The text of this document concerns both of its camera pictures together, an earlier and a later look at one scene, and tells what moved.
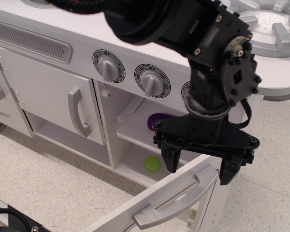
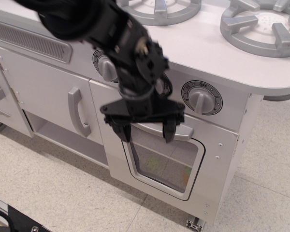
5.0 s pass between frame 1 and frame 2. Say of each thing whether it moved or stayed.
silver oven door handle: moved
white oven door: moved
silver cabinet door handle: stayed
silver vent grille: stayed
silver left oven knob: stayed
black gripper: moved
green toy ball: stayed
